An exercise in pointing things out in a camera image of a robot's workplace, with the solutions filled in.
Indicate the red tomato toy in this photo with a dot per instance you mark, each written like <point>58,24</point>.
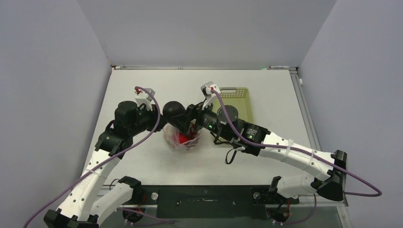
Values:
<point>185,137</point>

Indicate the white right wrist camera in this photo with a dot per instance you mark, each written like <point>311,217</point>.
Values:
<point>208,92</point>

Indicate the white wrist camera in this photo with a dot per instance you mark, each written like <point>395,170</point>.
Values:
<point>144,97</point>
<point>208,92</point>

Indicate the purple eggplant toy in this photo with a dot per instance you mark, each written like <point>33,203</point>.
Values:
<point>172,109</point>

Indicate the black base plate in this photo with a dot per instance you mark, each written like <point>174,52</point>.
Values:
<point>209,201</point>

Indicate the clear zip top bag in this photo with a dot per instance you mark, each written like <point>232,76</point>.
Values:
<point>170,135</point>

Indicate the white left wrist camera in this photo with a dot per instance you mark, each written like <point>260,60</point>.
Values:
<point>144,97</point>

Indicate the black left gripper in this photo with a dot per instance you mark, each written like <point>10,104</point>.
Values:
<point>153,114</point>

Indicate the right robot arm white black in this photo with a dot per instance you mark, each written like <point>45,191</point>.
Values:
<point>322,172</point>

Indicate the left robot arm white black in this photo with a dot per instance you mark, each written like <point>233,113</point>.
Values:
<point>82,208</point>

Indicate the beige plastic basket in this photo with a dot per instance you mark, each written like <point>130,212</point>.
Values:
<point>239,98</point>

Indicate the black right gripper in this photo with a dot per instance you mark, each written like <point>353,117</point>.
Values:
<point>193,111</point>

